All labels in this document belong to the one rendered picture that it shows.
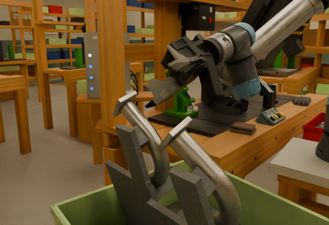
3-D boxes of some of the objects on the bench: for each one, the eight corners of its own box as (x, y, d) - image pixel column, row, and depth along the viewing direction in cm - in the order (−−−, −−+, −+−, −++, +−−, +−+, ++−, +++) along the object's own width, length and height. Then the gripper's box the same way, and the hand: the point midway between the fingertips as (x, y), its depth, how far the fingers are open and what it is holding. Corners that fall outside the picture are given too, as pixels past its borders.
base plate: (299, 99, 202) (299, 96, 202) (216, 139, 123) (216, 134, 122) (245, 92, 230) (245, 89, 229) (147, 121, 150) (147, 117, 150)
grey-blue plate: (274, 107, 169) (276, 84, 166) (273, 108, 168) (275, 84, 165) (259, 105, 176) (261, 82, 173) (258, 105, 174) (259, 83, 171)
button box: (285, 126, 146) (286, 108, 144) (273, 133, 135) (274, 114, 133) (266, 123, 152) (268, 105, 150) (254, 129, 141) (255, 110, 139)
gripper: (182, 62, 78) (125, 92, 67) (215, 7, 63) (149, 33, 52) (202, 85, 77) (148, 119, 65) (242, 33, 61) (180, 66, 50)
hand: (156, 91), depth 58 cm, fingers open, 14 cm apart
